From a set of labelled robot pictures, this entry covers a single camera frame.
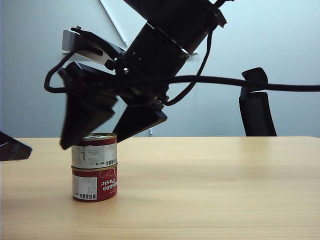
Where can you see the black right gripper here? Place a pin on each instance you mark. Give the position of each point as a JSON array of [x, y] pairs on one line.
[[150, 62]]

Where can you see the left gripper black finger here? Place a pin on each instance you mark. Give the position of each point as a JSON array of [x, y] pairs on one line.
[[12, 150]]

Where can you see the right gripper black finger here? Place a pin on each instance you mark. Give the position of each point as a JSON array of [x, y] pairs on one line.
[[82, 112]]

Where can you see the tomato can with white label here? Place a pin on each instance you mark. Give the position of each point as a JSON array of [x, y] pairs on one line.
[[100, 152]]

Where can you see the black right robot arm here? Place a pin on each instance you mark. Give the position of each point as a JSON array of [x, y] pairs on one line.
[[180, 17]]

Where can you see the red tomato paste can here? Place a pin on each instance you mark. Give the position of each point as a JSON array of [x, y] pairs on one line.
[[105, 183]]

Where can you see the black mesh office chair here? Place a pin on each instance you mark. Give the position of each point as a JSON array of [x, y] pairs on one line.
[[260, 115]]

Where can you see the long horizontal white wall conduit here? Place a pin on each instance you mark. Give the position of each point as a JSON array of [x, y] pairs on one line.
[[193, 53]]

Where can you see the diagonal white wall conduit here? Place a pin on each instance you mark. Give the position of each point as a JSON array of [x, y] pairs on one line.
[[115, 21]]

